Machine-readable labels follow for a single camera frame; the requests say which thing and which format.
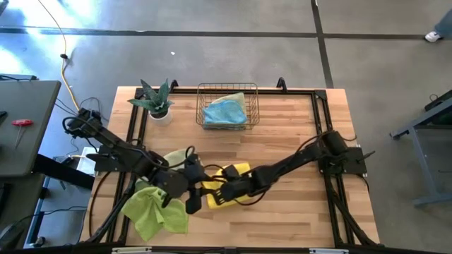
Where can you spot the yellow microfiber towel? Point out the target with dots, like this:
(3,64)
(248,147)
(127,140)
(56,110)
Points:
(243,168)

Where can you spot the black aluminium table frame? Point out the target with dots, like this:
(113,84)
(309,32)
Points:
(319,116)

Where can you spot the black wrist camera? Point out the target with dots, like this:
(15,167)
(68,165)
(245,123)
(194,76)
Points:
(231,171)
(193,204)

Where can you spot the black side table foot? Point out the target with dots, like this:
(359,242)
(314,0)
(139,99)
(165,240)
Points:
(63,173)

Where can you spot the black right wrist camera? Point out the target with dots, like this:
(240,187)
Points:
(231,171)

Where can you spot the white power adapter box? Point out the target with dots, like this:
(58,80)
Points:
(83,157)

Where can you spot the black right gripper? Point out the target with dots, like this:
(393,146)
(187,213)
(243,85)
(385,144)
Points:
(234,188)

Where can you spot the grey side table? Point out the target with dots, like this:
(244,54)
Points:
(24,123)

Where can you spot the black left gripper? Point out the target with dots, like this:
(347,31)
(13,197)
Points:
(195,171)

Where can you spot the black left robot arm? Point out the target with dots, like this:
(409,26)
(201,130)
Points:
(120,150)

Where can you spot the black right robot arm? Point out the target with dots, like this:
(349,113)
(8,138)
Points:
(300,158)

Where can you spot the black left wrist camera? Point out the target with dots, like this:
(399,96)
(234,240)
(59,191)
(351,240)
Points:
(193,204)

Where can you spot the lime green microfiber towel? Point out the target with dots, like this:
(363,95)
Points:
(148,215)

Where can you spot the blue-grey metal desk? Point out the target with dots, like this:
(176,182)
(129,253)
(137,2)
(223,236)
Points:
(422,158)

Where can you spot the green snake plant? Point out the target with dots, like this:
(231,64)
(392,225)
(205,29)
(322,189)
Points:
(155,98)

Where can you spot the person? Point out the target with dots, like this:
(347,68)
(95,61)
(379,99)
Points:
(441,28)

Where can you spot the white plant pot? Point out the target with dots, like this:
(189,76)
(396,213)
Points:
(161,121)

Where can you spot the blue microfiber towel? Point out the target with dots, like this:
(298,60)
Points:
(226,113)

